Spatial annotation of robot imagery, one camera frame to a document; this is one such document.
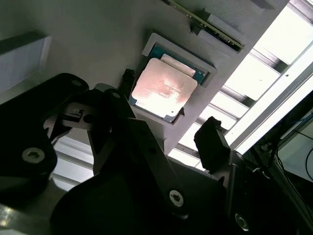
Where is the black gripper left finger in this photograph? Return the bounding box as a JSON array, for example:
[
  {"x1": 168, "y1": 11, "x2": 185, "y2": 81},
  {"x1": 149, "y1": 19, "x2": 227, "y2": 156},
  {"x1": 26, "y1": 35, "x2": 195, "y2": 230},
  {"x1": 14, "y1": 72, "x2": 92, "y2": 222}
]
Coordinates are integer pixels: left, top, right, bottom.
[{"x1": 0, "y1": 70, "x2": 190, "y2": 218}]

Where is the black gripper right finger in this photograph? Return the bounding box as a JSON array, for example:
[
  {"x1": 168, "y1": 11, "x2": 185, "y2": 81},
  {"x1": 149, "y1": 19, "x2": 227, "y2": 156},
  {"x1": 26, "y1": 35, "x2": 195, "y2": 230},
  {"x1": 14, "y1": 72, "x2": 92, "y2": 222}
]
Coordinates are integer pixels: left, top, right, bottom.
[{"x1": 193, "y1": 117, "x2": 260, "y2": 235}]

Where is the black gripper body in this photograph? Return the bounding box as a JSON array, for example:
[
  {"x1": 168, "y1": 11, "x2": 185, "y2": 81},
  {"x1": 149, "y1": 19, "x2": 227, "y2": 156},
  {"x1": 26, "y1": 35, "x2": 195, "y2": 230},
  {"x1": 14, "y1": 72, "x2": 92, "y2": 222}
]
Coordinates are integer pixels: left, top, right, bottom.
[{"x1": 50, "y1": 159, "x2": 228, "y2": 235}]

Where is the silver CPU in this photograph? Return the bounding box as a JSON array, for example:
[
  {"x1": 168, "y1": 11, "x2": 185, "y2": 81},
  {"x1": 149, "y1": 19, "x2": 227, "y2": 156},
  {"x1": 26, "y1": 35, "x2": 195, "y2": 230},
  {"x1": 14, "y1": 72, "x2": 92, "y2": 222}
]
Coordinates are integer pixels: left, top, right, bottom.
[{"x1": 129, "y1": 46, "x2": 205, "y2": 122}]

